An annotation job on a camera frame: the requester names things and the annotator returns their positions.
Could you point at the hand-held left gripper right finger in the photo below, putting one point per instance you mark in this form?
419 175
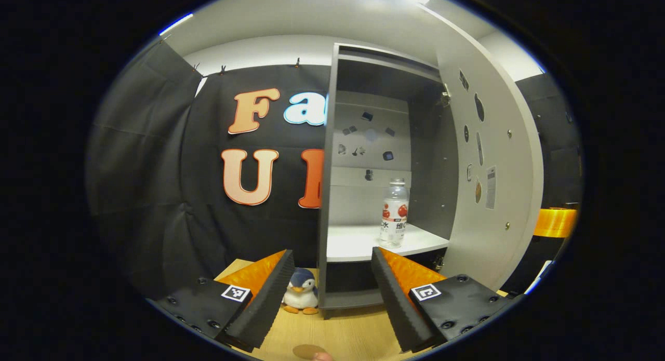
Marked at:
392 304

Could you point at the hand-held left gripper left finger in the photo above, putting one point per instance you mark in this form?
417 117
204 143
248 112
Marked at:
267 304

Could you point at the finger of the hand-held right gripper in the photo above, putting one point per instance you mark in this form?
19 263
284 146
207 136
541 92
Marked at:
556 223

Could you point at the brown round coaster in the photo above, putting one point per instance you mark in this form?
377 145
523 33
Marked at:
305 351

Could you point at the clear bottle with red label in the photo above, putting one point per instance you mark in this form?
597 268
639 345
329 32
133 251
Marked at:
393 231

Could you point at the grey cabinet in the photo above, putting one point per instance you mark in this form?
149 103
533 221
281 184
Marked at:
431 169

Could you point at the metal door hinge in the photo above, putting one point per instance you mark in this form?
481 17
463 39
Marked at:
439 263
445 97

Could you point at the penguin plush toy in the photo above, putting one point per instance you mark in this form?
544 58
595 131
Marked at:
301 298

